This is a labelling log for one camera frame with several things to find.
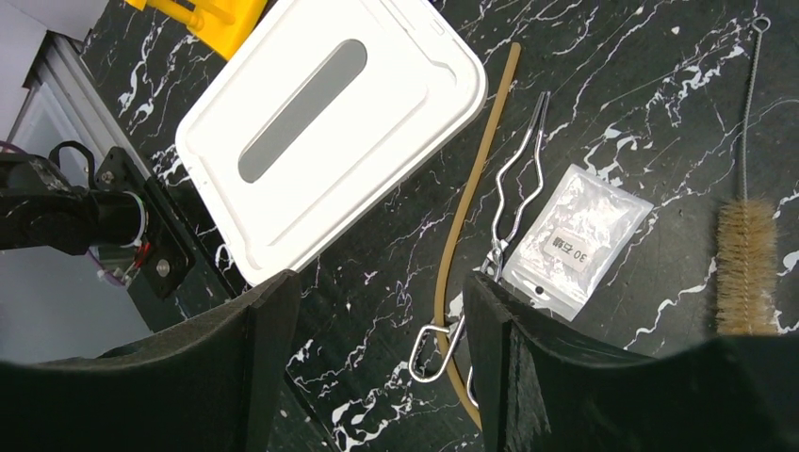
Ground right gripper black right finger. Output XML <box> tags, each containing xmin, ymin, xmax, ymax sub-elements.
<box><xmin>464</xmin><ymin>272</ymin><xmax>798</xmax><ymax>451</ymax></box>

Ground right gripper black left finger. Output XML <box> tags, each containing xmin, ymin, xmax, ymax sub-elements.
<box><xmin>1</xmin><ymin>270</ymin><xmax>301</xmax><ymax>451</ymax></box>

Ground test tube brush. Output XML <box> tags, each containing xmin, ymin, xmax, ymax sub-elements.
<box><xmin>715</xmin><ymin>15</ymin><xmax>778</xmax><ymax>335</ymax></box>

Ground metal crucible tongs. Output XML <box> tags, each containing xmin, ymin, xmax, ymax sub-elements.
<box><xmin>408</xmin><ymin>90</ymin><xmax>552</xmax><ymax>410</ymax></box>

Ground small white plastic bag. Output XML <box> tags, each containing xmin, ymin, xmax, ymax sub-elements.
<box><xmin>502</xmin><ymin>165</ymin><xmax>653</xmax><ymax>321</ymax></box>

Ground white plastic bin lid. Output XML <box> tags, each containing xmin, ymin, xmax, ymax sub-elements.
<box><xmin>175</xmin><ymin>1</ymin><xmax>487</xmax><ymax>285</ymax></box>

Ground tan rubber tube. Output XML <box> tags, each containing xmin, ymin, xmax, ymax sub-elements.
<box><xmin>432</xmin><ymin>42</ymin><xmax>522</xmax><ymax>431</ymax></box>

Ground yellow test tube rack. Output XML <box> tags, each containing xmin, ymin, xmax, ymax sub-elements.
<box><xmin>126</xmin><ymin>0</ymin><xmax>270</xmax><ymax>60</ymax></box>

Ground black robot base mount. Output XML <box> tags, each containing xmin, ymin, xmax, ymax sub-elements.
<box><xmin>1</xmin><ymin>140</ymin><xmax>195</xmax><ymax>298</ymax></box>

